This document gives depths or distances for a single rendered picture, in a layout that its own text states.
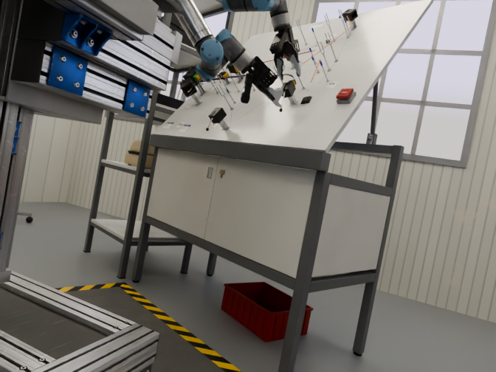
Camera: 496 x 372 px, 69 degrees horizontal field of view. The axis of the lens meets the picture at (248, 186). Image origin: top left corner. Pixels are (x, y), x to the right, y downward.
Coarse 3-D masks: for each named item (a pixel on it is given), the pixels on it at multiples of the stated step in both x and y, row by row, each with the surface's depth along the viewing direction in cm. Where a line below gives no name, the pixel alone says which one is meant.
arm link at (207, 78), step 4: (224, 56) 132; (224, 60) 132; (200, 64) 131; (224, 64) 134; (196, 68) 131; (200, 68) 131; (204, 68) 127; (220, 68) 131; (196, 72) 134; (200, 72) 131; (204, 72) 131; (208, 72) 131; (212, 72) 130; (216, 72) 132; (200, 76) 135; (204, 76) 131; (208, 76) 132; (212, 76) 132; (204, 80) 136; (208, 80) 133
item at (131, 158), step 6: (132, 144) 232; (138, 144) 228; (132, 150) 231; (138, 150) 225; (150, 150) 221; (126, 156) 230; (132, 156) 225; (138, 156) 221; (150, 156) 221; (126, 162) 230; (132, 162) 224; (150, 162) 222
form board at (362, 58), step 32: (320, 32) 196; (352, 32) 177; (384, 32) 162; (288, 64) 186; (352, 64) 155; (384, 64) 144; (256, 96) 178; (320, 96) 149; (160, 128) 206; (192, 128) 186; (256, 128) 155; (288, 128) 143; (320, 128) 133
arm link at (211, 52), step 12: (180, 0) 116; (192, 0) 118; (192, 12) 117; (192, 24) 117; (204, 24) 118; (192, 36) 119; (204, 36) 118; (204, 48) 116; (216, 48) 116; (204, 60) 118; (216, 60) 117
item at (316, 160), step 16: (160, 144) 197; (176, 144) 186; (192, 144) 176; (208, 144) 167; (224, 144) 159; (240, 144) 152; (256, 160) 144; (272, 160) 138; (288, 160) 133; (304, 160) 128; (320, 160) 123
